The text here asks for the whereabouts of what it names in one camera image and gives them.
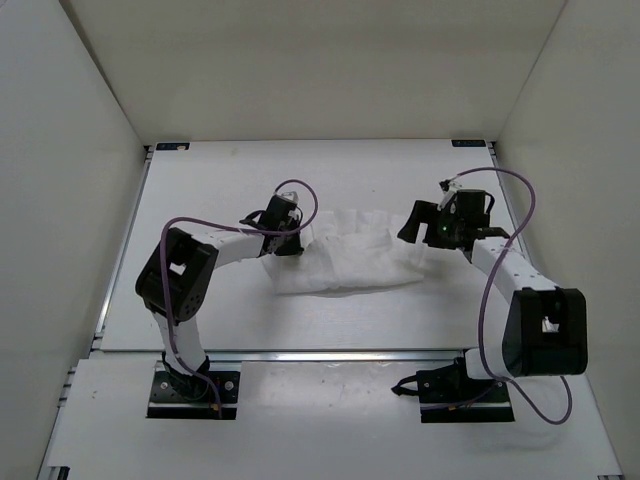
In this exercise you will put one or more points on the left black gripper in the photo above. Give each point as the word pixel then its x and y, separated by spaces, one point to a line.
pixel 294 249

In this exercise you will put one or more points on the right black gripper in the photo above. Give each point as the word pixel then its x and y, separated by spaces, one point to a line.
pixel 425 214

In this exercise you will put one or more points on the white skirt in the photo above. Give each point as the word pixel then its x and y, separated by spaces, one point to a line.
pixel 348 249

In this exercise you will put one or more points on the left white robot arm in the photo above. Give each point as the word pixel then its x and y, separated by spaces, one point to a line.
pixel 173 287

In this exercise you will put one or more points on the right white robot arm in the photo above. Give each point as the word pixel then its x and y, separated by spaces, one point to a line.
pixel 544 332

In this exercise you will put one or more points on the right blue corner label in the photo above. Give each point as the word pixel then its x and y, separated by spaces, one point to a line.
pixel 468 143

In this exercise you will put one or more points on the blue corner label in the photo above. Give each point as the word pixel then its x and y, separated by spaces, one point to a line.
pixel 172 146
pixel 468 143

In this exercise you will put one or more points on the left blue corner label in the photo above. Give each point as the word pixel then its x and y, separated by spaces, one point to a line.
pixel 172 146

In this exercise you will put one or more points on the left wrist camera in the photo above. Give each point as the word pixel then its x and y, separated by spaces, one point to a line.
pixel 290 196

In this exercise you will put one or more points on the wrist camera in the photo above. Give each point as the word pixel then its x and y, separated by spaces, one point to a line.
pixel 290 196
pixel 449 188

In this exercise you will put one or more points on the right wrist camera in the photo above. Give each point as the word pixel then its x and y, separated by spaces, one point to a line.
pixel 449 188

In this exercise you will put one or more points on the aluminium table rail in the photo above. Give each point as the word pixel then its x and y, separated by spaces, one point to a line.
pixel 333 356

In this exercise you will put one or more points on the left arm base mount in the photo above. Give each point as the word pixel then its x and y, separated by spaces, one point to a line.
pixel 177 396

